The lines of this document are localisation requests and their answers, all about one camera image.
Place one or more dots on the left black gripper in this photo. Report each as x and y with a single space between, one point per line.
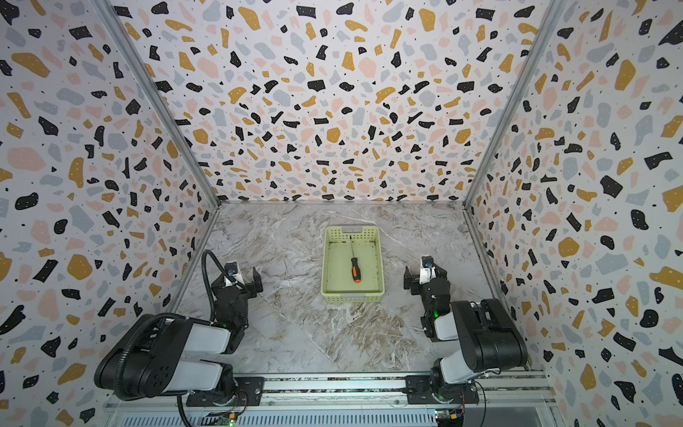
252 287

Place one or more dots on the orange black handled screwdriver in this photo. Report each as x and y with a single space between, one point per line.
355 269

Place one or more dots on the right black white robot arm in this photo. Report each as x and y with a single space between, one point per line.
489 342

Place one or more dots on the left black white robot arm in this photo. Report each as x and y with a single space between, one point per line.
148 361

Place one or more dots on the light green plastic bin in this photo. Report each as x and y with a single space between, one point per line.
337 285

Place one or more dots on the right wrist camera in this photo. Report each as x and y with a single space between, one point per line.
427 270

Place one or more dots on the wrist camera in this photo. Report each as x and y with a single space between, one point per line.
233 275
427 270

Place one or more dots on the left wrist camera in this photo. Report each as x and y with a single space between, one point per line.
233 275

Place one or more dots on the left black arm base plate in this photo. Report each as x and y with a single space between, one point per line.
238 392

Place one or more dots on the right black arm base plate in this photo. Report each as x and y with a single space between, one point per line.
425 389

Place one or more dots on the aluminium mounting rail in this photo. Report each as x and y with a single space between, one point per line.
515 398

